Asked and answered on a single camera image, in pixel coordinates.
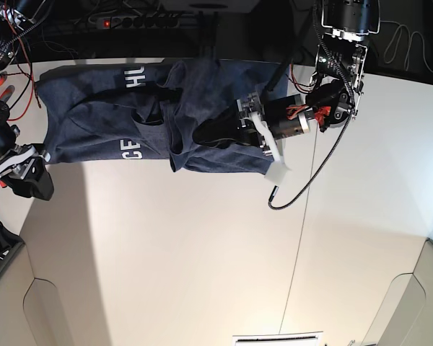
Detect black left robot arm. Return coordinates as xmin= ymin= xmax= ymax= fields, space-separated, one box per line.
xmin=193 ymin=1 xmax=380 ymax=186

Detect blue grey t-shirt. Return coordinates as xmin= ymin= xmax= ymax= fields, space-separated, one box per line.
xmin=37 ymin=58 xmax=277 ymax=174

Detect red grey pliers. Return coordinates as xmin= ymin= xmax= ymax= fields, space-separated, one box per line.
xmin=0 ymin=72 xmax=15 ymax=103

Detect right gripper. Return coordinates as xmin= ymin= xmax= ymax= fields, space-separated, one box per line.
xmin=0 ymin=143 xmax=54 ymax=201

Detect black power strip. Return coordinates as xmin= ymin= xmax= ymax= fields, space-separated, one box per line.
xmin=94 ymin=15 xmax=180 ymax=30

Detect grey white cable bundle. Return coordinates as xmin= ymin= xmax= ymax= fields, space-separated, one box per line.
xmin=378 ymin=17 xmax=433 ymax=75

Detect grey side panel right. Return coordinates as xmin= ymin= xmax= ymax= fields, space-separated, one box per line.
xmin=360 ymin=239 xmax=433 ymax=345

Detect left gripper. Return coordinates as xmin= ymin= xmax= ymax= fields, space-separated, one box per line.
xmin=193 ymin=92 xmax=294 ymax=187

